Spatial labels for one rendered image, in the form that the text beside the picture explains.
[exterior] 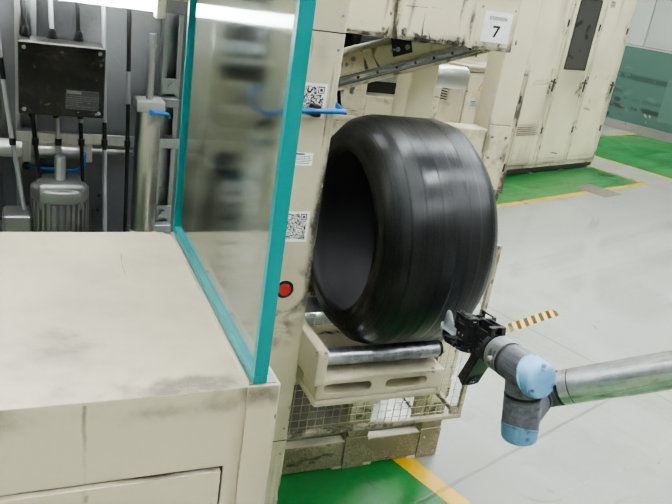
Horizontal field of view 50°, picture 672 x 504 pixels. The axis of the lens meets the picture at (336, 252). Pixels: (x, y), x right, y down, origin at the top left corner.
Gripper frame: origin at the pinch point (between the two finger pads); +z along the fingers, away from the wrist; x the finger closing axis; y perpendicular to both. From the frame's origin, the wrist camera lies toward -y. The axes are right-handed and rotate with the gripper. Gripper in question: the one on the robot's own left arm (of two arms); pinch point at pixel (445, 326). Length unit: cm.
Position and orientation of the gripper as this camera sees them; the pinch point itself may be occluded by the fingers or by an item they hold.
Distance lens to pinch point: 171.8
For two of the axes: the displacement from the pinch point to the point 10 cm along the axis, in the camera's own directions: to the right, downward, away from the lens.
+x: -9.2, 0.1, -4.0
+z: -3.9, -2.6, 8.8
